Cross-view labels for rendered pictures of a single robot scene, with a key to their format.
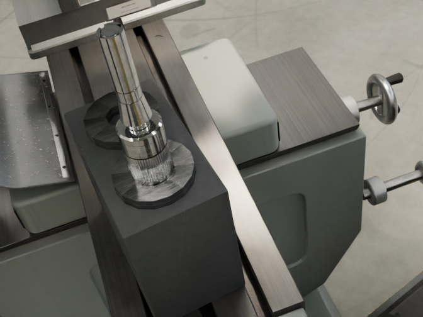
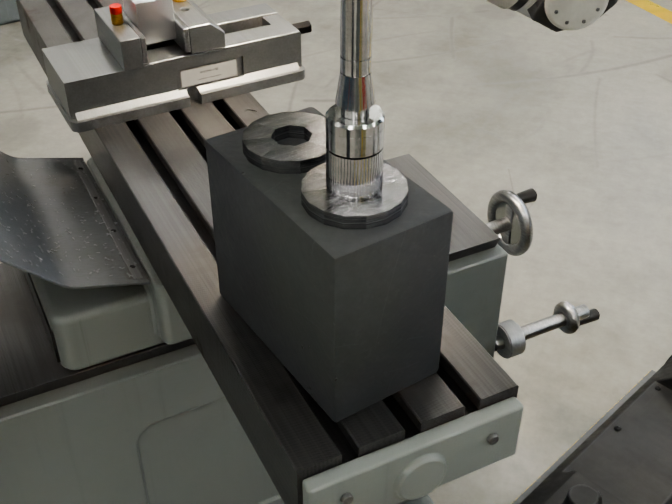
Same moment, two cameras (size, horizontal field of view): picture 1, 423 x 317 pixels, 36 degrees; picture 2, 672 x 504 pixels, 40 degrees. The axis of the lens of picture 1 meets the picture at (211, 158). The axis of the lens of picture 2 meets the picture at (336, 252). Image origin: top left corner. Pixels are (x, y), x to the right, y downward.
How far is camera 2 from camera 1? 0.31 m
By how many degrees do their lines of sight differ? 16
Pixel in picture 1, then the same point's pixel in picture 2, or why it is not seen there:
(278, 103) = not seen: hidden behind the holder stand
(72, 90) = (142, 166)
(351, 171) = (486, 305)
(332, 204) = not seen: hidden behind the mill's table
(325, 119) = (456, 232)
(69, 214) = (127, 342)
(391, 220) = not seen: hidden behind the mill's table
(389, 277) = (505, 487)
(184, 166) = (395, 183)
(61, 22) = (120, 84)
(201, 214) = (420, 241)
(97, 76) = (174, 151)
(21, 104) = (55, 192)
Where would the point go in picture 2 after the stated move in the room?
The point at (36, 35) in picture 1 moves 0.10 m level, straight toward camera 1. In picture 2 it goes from (85, 99) to (112, 131)
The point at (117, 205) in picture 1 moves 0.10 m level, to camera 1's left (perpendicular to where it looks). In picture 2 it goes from (314, 227) to (191, 248)
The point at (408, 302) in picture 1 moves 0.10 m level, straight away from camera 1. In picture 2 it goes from (582, 457) to (582, 404)
